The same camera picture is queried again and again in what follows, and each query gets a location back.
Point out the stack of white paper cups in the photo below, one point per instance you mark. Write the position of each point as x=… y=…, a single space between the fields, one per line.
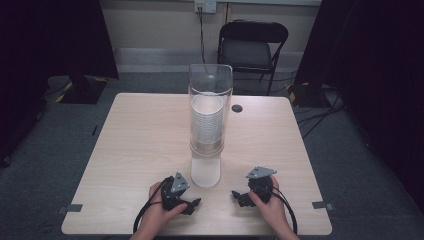
x=206 y=123

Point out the grey tape strip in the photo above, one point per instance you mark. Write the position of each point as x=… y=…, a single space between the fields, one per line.
x=322 y=205
x=71 y=208

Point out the small black stick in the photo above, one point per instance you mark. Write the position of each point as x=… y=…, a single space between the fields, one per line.
x=95 y=130

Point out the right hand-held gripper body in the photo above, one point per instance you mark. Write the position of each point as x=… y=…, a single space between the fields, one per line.
x=260 y=186

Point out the black stand base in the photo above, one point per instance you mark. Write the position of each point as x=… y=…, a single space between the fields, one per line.
x=306 y=95
x=85 y=90

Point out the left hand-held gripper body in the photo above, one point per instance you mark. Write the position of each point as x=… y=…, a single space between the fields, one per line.
x=170 y=196

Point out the black table grommet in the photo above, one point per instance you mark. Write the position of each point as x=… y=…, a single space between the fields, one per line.
x=237 y=108

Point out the dark curtain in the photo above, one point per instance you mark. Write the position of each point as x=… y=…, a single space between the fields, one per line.
x=376 y=66
x=50 y=40

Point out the single white paper cup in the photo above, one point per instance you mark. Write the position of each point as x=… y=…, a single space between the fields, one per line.
x=205 y=171

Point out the black folding chair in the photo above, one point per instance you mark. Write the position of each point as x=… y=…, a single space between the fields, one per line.
x=248 y=50

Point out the clear plastic cup dispenser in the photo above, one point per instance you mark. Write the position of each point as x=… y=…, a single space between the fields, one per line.
x=210 y=78

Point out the white wall outlet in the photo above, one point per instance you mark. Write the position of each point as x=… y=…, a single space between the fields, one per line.
x=205 y=6

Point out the person's left hand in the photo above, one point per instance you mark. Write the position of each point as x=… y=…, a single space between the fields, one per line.
x=156 y=216

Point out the person's right hand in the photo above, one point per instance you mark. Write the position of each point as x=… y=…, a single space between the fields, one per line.
x=275 y=213

